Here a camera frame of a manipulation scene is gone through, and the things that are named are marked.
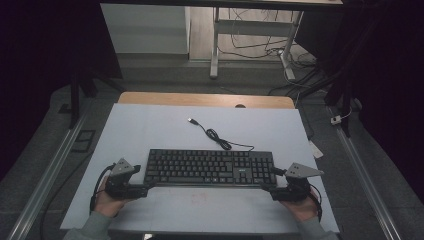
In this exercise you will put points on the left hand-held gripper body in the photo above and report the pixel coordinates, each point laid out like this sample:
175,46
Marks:
120,186

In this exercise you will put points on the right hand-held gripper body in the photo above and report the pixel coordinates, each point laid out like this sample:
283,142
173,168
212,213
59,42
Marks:
296,188

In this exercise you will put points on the black computer keyboard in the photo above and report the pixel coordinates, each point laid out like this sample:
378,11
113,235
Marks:
206,166

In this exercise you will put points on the person's right hand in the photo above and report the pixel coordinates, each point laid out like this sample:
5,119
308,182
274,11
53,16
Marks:
301,209

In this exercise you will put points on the person's left hand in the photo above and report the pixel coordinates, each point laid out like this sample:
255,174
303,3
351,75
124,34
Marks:
108,205

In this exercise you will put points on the white paper tag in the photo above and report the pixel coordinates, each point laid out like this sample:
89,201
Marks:
316,150

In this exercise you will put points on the white table board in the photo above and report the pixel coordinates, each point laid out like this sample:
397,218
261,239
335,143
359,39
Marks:
166,130

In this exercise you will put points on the small white box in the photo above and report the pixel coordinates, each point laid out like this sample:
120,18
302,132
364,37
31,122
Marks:
336,120

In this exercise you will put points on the black stand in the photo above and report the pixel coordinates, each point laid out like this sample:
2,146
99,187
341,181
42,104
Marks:
345,100
75,100

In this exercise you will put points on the wooden table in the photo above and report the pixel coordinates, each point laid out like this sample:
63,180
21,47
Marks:
200,99

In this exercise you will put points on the white cabinet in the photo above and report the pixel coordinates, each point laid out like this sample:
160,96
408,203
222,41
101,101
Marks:
146,30

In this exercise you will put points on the aluminium floor rail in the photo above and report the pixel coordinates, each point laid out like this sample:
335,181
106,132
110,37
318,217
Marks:
366,183
43,186

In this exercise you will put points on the white desk frame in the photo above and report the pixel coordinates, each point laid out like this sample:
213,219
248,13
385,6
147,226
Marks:
248,27

